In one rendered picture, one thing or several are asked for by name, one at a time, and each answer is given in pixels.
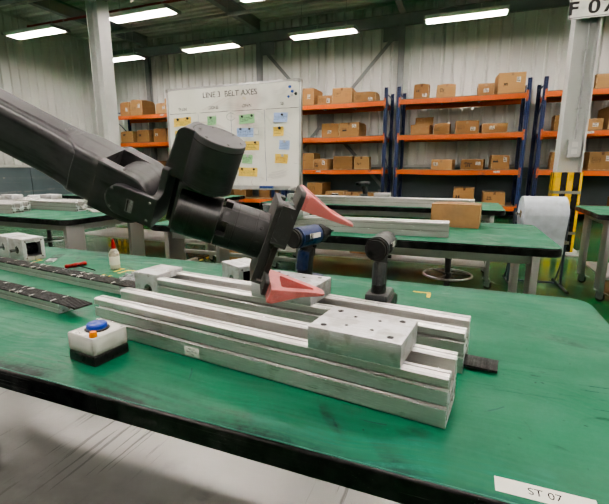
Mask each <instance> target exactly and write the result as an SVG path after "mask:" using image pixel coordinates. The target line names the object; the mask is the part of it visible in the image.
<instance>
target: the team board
mask: <svg viewBox="0 0 609 504"><path fill-rule="evenodd" d="M165 93H166V108H167V123H168V138H169V153H170V151H171V148H172V145H173V142H174V139H175V134H176V133H177V131H178V130H179V129H180V128H182V127H184V126H186V125H188V124H190V123H193V122H200V123H203V124H205V125H209V126H214V127H217V128H221V129H223V130H226V131H228V132H231V133H233V134H235V135H236V136H238V137H240V138H241V139H242V140H243V141H244V142H245V143H246V148H245V151H244V154H243V157H242V160H241V164H240V167H239V170H238V173H237V176H236V179H235V182H234V185H233V188H232V189H250V190H294V191H296V188H297V186H298V185H299V186H300V185H303V79H301V78H293V79H283V80H272V81H260V82H248V83H236V84H224V85H212V86H200V87H188V88H176V89H166V90H165ZM183 249H184V260H186V253H196V254H207V255H216V251H206V250H194V249H185V239H183ZM298 250H300V248H296V258H286V257H275V258H274V261H284V262H295V271H297V269H296V265H297V255H298Z"/></svg>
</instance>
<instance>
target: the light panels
mask: <svg viewBox="0 0 609 504"><path fill-rule="evenodd" d="M507 11H508V9H506V10H498V11H490V12H482V13H474V14H466V15H458V16H450V17H442V18H434V19H426V22H427V24H435V23H443V22H451V21H460V20H468V19H476V18H485V17H493V16H501V15H506V14H507ZM173 14H177V13H175V12H173V11H171V10H169V9H167V8H165V9H159V10H153V11H147V12H141V13H136V14H130V15H124V16H118V17H112V18H109V19H110V20H111V21H113V22H115V23H124V22H130V21H137V20H143V19H149V18H155V17H161V16H167V15H173ZM63 32H65V31H62V30H59V29H56V28H48V29H43V30H37V31H31V32H25V33H19V34H13V35H8V36H9V37H12V38H16V39H19V40H21V39H27V38H33V37H39V36H45V35H51V34H57V33H63ZM352 33H357V32H356V31H355V29H354V28H353V29H345V30H337V31H329V32H321V33H313V34H305V35H297V36H290V37H291V38H293V39H294V40H302V39H310V38H318V37H327V36H335V35H343V34H352ZM235 47H239V46H237V45H235V44H225V45H217V46H209V47H201V48H193V49H185V50H183V51H186V52H188V53H194V52H202V51H211V50H219V49H227V48H235ZM136 59H144V58H142V57H139V56H129V57H121V58H113V62H119V61H128V60H136Z"/></svg>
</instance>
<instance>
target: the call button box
mask: <svg viewBox="0 0 609 504"><path fill-rule="evenodd" d="M107 322H108V321H107ZM90 331H94V330H87V329H86V326H83V327H81V328H78V329H75V330H72V331H69V332H68V340H69V348H70V349H71V350H70V358H71V359H73V360H76V361H79V362H82V363H84V364H87V365H90V366H93V367H97V366H99V365H101V364H103V363H105V362H108V361H110V360H112V359H114V358H116V357H118V356H120V355H123V354H125V353H127V352H128V351H129V349H128V343H127V331H126V326H124V325H120V324H116V323H112V322H108V326H107V327H105V328H103V329H99V330H95V331H96V332H97V335H98V336H97V337H95V338H89V332H90Z"/></svg>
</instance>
